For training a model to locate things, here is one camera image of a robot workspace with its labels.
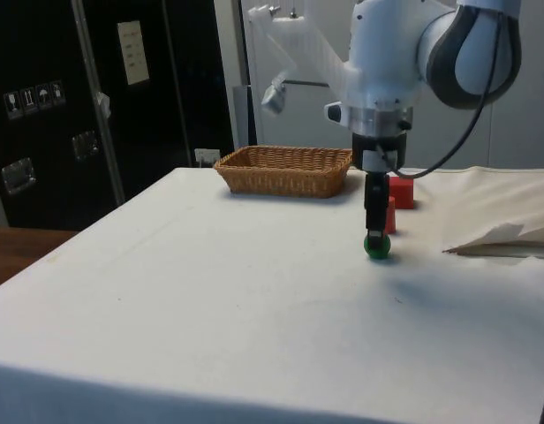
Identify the black cabinet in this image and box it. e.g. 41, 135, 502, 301
0, 0, 236, 231

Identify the brown wicker basket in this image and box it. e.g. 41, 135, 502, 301
213, 145, 354, 200

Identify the red cylinder block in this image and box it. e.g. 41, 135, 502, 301
385, 196, 399, 235

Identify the white wall socket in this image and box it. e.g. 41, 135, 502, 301
193, 148, 222, 168

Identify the green ball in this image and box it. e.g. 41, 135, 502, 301
362, 233, 392, 261

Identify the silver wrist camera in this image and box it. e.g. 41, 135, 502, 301
324, 102, 415, 135

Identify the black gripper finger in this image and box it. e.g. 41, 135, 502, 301
363, 170, 391, 252

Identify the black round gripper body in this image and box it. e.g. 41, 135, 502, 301
351, 131, 409, 173

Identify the red cube block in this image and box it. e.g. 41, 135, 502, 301
388, 176, 416, 210

